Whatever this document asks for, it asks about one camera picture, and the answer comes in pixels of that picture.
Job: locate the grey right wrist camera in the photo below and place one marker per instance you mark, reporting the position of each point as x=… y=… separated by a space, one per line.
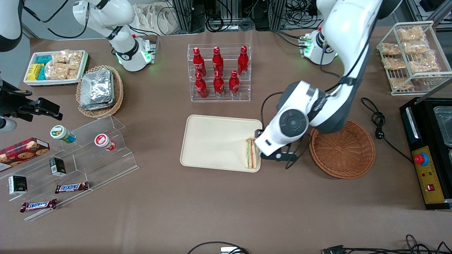
x=6 y=125

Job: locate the dark left camera mount bracket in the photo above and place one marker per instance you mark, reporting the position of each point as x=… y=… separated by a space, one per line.
x=280 y=157

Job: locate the red emergency stop button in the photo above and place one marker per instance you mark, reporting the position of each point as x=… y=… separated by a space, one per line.
x=421 y=159

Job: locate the brown wicker basket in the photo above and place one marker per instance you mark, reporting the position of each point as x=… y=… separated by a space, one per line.
x=344 y=155

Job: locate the brown chocolate bar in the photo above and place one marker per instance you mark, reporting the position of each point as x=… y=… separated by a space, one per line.
x=38 y=205
x=71 y=187

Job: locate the bagged rice cracker snack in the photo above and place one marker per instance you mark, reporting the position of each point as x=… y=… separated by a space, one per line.
x=411 y=34
x=394 y=63
x=423 y=66
x=390 y=49
x=400 y=84
x=416 y=48

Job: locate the white rectangular snack tray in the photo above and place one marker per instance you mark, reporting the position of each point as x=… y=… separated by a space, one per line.
x=53 y=82

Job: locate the red cola bottle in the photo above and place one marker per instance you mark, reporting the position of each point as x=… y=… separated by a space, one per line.
x=199 y=63
x=218 y=61
x=234 y=84
x=242 y=61
x=201 y=87
x=219 y=86

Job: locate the clear plastic container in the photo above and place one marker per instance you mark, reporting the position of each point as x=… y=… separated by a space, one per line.
x=444 y=125

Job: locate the light wicker basket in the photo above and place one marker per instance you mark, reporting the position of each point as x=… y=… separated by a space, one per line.
x=118 y=95

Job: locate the cream plastic tray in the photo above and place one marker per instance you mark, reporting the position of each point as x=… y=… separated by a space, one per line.
x=215 y=141

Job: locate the stack of silver foil packs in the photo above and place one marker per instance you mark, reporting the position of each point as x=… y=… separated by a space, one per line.
x=96 y=90

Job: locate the green lid yogurt cup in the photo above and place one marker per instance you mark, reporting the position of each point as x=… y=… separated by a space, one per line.
x=60 y=133

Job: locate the aluminium frame post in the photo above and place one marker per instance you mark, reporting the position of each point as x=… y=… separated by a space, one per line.
x=185 y=16
x=277 y=14

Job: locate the teal snack packet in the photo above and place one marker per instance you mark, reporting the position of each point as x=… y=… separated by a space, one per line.
x=42 y=74
x=44 y=59

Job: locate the small black box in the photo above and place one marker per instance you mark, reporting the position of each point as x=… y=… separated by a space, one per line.
x=17 y=185
x=57 y=166

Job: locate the clear bag of crackers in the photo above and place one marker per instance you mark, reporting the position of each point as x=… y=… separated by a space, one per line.
x=75 y=58
x=73 y=73
x=56 y=71
x=60 y=56

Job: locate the white cloth bag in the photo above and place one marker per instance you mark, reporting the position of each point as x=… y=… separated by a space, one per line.
x=152 y=19

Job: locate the small white device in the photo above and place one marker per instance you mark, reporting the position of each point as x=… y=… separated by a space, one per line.
x=230 y=250

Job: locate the clear acrylic bottle rack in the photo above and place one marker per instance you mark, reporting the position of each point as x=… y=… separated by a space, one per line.
x=243 y=93

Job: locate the triangle sandwich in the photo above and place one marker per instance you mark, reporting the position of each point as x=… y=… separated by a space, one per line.
x=250 y=155

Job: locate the black yellow control box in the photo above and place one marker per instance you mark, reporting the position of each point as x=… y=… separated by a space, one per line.
x=432 y=187

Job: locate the clear acrylic stepped shelf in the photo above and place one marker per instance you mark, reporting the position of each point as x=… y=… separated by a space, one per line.
x=106 y=169

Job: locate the red lid yogurt cup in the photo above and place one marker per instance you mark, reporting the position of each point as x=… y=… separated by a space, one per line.
x=103 y=141

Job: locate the red cookie box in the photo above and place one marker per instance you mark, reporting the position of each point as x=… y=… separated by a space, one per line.
x=21 y=151

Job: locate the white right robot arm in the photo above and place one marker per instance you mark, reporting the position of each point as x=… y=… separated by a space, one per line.
x=127 y=53

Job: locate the yellow snack packet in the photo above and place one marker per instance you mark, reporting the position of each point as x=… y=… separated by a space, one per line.
x=34 y=72

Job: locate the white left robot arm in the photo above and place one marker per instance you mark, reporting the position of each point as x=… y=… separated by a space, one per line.
x=339 y=53

